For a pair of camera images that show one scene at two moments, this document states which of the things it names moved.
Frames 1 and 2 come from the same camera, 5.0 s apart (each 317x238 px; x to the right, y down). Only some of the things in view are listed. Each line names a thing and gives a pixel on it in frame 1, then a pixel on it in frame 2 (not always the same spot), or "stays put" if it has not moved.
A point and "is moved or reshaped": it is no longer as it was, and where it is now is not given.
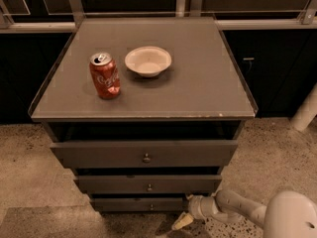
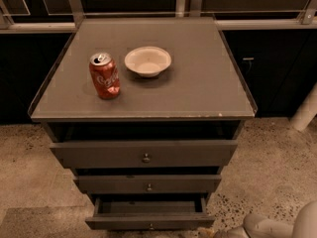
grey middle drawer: (148, 182) stays put
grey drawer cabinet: (145, 111) stays put
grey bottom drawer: (142, 206) is moved or reshaped
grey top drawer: (158, 153) stays put
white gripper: (200, 207) → (235, 232)
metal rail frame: (188, 5) stays put
